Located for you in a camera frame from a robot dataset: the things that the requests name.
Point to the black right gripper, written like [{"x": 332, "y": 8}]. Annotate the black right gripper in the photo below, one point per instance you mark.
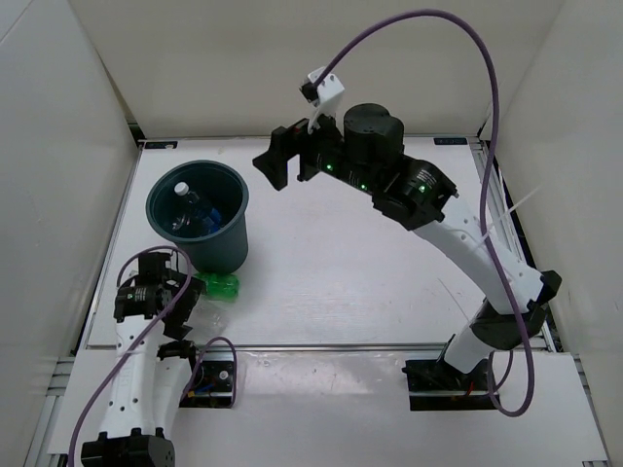
[{"x": 284, "y": 145}]

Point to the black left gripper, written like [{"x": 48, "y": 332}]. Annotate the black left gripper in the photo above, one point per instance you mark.
[{"x": 190, "y": 294}]

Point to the blue label bottle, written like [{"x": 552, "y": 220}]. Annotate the blue label bottle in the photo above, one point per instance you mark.
[
  {"x": 190, "y": 198},
  {"x": 194, "y": 222}
]

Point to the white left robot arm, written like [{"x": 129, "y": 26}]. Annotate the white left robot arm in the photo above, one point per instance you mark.
[{"x": 153, "y": 367}]

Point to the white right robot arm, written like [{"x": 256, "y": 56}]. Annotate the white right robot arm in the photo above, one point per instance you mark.
[{"x": 422, "y": 199}]

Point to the dark teal ribbed bin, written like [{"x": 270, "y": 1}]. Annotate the dark teal ribbed bin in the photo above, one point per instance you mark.
[{"x": 223, "y": 251}]

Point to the clear plastic bottle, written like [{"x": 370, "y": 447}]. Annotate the clear plastic bottle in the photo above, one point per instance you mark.
[{"x": 207, "y": 320}]

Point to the green plastic bottle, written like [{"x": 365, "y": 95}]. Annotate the green plastic bottle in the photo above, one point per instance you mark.
[{"x": 219, "y": 286}]

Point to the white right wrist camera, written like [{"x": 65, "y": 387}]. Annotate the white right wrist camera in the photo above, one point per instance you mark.
[{"x": 324, "y": 91}]

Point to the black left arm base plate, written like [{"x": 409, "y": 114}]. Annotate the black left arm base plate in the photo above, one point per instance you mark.
[{"x": 213, "y": 387}]

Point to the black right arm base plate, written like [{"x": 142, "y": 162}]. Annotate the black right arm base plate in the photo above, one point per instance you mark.
[{"x": 435, "y": 386}]

